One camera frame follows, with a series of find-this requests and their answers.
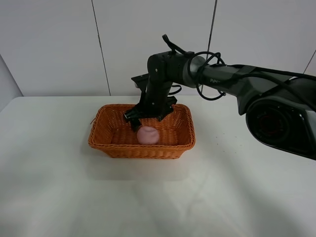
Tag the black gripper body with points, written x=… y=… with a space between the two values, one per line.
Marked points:
x=154 y=103

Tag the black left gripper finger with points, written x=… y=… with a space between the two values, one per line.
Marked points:
x=135 y=124

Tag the pink peach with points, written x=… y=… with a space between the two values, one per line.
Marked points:
x=147 y=135

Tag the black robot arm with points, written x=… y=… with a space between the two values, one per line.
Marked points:
x=279 y=106

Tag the orange woven wicker basket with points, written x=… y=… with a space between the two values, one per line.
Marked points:
x=111 y=134

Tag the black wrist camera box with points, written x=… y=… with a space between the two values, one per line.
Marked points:
x=141 y=82

